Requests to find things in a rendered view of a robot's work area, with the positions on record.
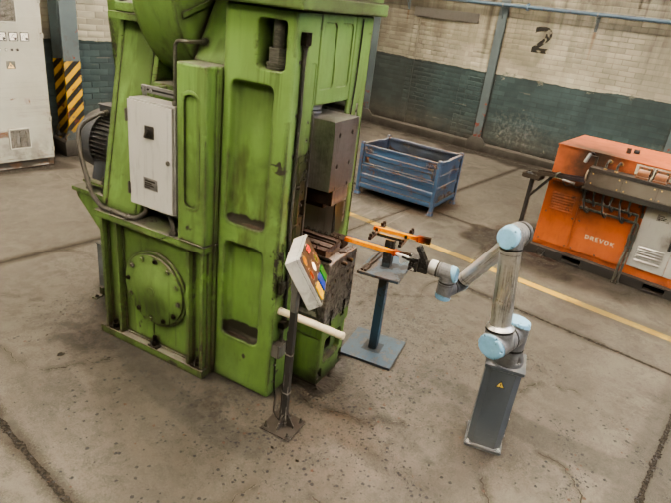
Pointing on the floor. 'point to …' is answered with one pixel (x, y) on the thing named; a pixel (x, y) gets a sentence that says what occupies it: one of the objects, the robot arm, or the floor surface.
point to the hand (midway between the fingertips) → (398, 252)
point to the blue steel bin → (409, 171)
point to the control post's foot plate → (283, 427)
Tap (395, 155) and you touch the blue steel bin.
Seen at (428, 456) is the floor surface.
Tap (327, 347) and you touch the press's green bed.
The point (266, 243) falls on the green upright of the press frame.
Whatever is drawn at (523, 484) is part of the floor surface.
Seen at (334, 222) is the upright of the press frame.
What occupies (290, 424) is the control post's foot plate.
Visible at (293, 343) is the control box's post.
